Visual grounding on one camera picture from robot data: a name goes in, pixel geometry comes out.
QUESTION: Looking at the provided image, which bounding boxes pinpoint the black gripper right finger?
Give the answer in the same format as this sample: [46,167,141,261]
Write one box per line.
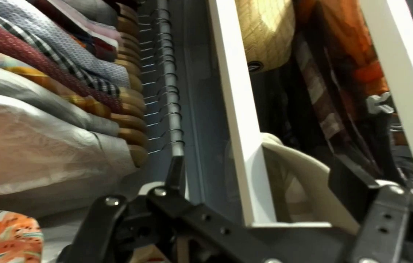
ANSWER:
[328,155,410,263]

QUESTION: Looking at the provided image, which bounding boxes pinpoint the metal closet rail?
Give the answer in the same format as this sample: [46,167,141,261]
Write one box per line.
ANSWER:
[157,0,183,157]

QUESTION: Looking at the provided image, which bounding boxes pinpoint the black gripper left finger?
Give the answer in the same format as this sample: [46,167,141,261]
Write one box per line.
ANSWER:
[56,195,129,263]

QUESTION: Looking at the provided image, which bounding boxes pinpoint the orange watermelon print shirt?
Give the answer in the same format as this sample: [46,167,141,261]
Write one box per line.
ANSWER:
[0,211,43,263]

